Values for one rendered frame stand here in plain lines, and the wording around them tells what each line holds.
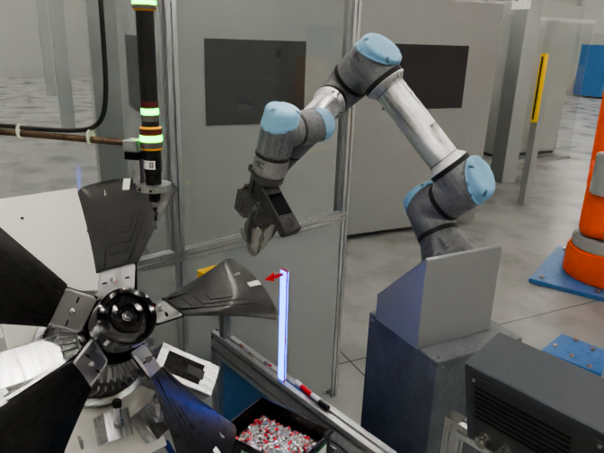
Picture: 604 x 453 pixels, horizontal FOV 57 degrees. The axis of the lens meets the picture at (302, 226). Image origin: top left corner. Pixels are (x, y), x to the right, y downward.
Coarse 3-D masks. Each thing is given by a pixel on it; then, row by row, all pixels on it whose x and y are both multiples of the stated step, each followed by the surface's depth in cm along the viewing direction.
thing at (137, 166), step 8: (128, 144) 110; (136, 144) 109; (128, 152) 110; (136, 152) 110; (136, 160) 110; (136, 168) 111; (136, 176) 112; (144, 176) 113; (136, 184) 112; (144, 184) 112; (160, 184) 112; (168, 184) 112; (144, 192) 110; (152, 192) 110; (160, 192) 110
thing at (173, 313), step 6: (162, 300) 126; (156, 306) 124; (168, 306) 124; (156, 312) 121; (162, 312) 121; (168, 312) 121; (174, 312) 121; (180, 312) 121; (156, 318) 119; (162, 318) 119; (168, 318) 119
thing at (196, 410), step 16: (160, 368) 118; (160, 384) 112; (176, 384) 119; (160, 400) 109; (176, 400) 114; (192, 400) 120; (176, 416) 110; (192, 416) 115; (208, 416) 120; (176, 432) 108; (192, 432) 112; (208, 432) 116; (224, 432) 121; (176, 448) 106; (192, 448) 109; (208, 448) 113; (224, 448) 117
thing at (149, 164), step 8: (144, 152) 109; (152, 152) 109; (160, 152) 110; (144, 160) 110; (152, 160) 110; (160, 160) 111; (144, 168) 111; (152, 168) 110; (160, 168) 111; (152, 176) 111; (160, 176) 112; (152, 184) 111; (152, 200) 113
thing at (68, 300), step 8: (64, 296) 111; (72, 296) 111; (80, 296) 111; (88, 296) 112; (64, 304) 111; (72, 304) 112; (80, 304) 112; (88, 304) 112; (56, 312) 112; (64, 312) 112; (80, 312) 113; (88, 312) 113; (56, 320) 112; (64, 320) 113; (72, 320) 113; (80, 320) 113; (64, 328) 113; (72, 328) 114; (80, 328) 114
